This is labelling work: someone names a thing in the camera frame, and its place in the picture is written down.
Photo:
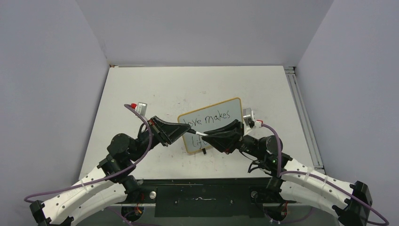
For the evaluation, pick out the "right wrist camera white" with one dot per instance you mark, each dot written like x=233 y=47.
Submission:
x=250 y=120

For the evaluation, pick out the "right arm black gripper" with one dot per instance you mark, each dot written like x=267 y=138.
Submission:
x=226 y=142

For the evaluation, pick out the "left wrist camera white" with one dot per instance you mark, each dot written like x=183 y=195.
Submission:
x=140 y=108

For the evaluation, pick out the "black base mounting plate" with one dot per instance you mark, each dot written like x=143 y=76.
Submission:
x=223 y=197

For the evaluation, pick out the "aluminium rail right side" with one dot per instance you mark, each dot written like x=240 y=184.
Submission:
x=304 y=119

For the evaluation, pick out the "white whiteboard marker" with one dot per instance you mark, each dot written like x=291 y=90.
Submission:
x=200 y=133

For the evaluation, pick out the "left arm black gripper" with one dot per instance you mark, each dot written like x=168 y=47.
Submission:
x=167 y=133

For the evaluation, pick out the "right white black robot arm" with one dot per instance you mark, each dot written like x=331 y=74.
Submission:
x=291 y=180

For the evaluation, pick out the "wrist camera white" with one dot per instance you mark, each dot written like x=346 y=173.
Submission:
x=140 y=108
x=250 y=120

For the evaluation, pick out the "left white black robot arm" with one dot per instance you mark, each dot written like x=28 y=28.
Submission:
x=110 y=181

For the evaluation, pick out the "yellow framed small whiteboard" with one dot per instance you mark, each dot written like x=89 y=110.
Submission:
x=209 y=118

